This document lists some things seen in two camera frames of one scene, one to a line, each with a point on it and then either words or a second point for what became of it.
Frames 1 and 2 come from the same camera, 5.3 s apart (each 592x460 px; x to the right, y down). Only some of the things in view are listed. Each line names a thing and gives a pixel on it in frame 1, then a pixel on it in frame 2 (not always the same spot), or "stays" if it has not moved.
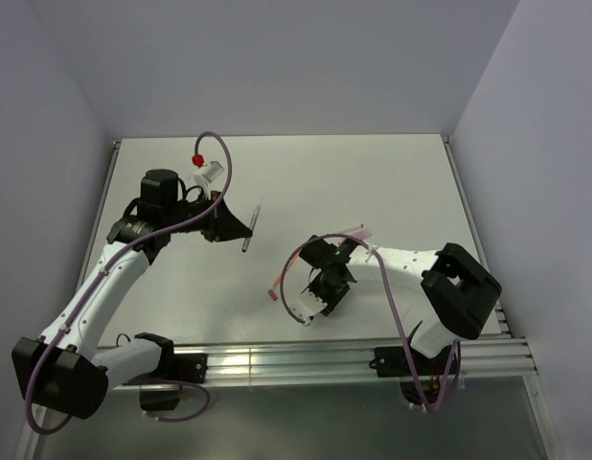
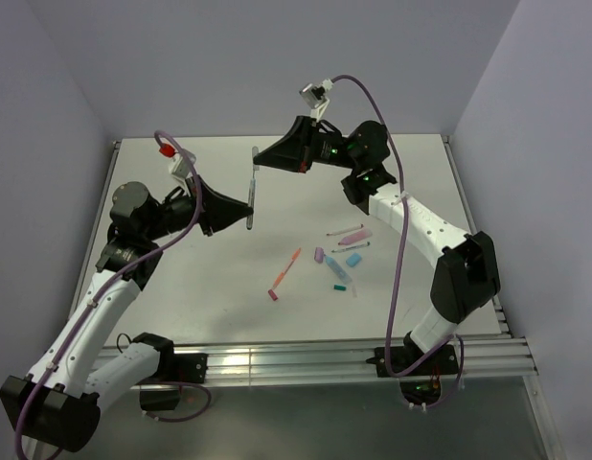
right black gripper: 333,301 to 295,150
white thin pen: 355,227 stays
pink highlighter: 362,234 stays
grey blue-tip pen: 252,225 to 252,199
